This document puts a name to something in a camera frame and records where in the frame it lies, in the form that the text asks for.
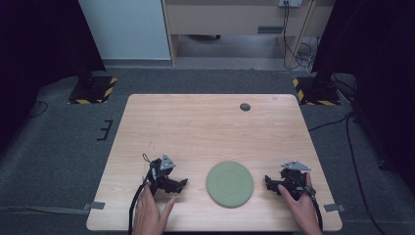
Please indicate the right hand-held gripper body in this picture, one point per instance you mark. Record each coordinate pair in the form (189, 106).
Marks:
(295, 179)

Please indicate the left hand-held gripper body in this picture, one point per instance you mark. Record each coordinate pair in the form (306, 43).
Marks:
(160, 173)

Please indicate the green round plate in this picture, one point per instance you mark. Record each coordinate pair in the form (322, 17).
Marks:
(230, 184)

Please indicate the person's left hand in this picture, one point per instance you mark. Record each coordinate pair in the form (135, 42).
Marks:
(148, 212)

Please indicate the person's right hand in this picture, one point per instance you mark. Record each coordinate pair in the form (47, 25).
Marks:
(303, 212)

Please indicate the grey tape strip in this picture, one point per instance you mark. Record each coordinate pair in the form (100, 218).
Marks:
(333, 207)
(96, 205)

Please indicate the grey table grommet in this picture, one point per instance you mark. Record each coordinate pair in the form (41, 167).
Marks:
(245, 107)

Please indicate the striped black stand base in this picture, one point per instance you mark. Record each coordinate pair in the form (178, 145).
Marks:
(94, 89)
(313, 93)

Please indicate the black curtain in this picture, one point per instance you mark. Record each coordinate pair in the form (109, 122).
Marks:
(375, 65)
(42, 49)

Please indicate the white panel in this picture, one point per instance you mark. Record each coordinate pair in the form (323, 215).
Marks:
(124, 29)

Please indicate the grey power socket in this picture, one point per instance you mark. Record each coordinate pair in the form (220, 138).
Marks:
(290, 2)

